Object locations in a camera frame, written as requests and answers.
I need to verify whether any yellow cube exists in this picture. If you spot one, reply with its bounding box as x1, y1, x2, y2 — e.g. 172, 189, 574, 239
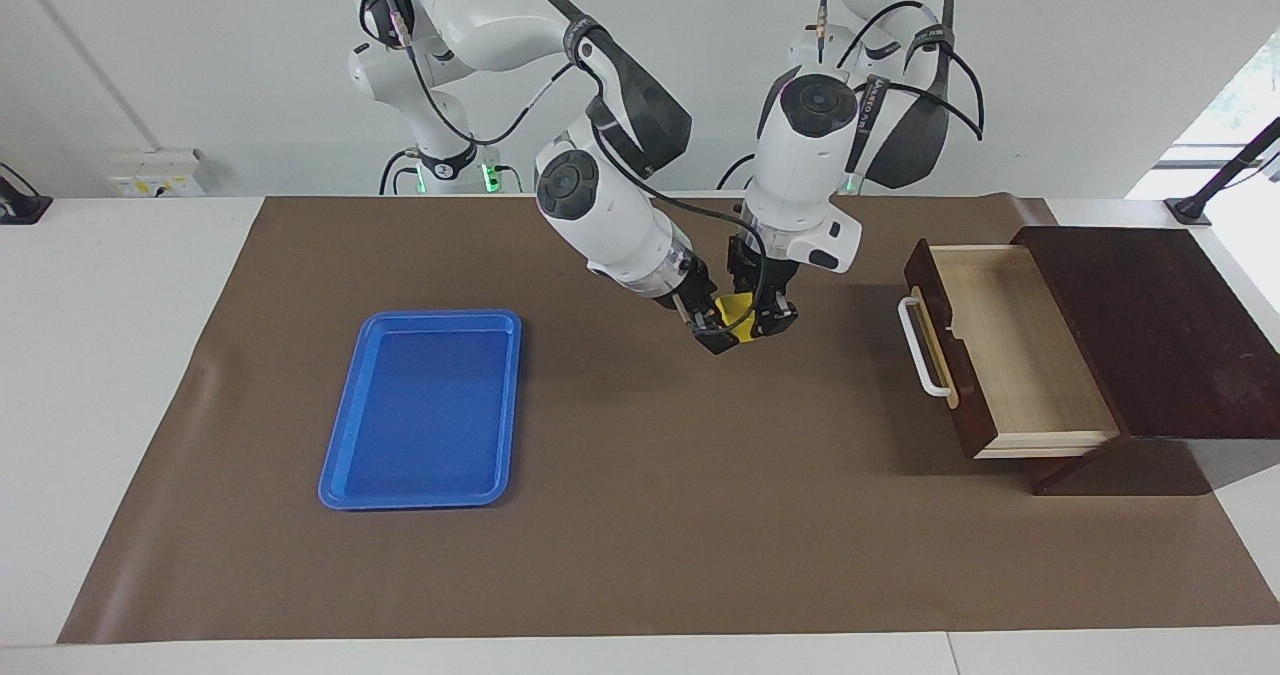
715, 292, 760, 342

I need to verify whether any black clamp stand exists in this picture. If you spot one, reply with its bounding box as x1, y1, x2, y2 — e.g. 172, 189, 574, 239
1165, 115, 1280, 227

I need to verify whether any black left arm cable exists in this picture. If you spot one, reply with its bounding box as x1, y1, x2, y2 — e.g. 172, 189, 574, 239
816, 0, 987, 143

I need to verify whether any black right base cable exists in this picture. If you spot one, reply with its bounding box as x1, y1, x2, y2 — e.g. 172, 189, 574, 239
378, 148, 423, 196

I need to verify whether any dark wooden drawer cabinet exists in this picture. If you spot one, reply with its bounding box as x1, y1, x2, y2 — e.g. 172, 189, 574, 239
1010, 225, 1280, 497

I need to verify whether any black left base cable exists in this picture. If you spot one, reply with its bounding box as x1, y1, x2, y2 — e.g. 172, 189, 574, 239
715, 152, 763, 192

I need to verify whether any black base cable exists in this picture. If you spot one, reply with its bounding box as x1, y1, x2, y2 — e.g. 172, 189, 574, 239
715, 152, 763, 192
378, 148, 423, 196

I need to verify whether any white drawer handle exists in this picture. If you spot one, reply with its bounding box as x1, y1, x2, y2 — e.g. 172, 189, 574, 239
898, 295, 957, 399

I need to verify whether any black desk clamp base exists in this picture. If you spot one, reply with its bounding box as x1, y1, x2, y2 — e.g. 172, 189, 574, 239
0, 162, 53, 224

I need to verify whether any white wall power outlet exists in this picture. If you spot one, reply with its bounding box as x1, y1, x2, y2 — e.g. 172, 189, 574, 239
108, 149, 207, 199

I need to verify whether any dark wooden drawer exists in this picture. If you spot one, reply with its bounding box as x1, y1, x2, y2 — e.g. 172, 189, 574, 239
898, 243, 1122, 460

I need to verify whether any blue plastic tray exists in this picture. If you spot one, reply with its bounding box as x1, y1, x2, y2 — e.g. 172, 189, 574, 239
318, 309, 523, 511

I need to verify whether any brown paper table mat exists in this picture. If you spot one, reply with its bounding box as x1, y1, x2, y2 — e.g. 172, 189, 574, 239
57, 195, 1280, 644

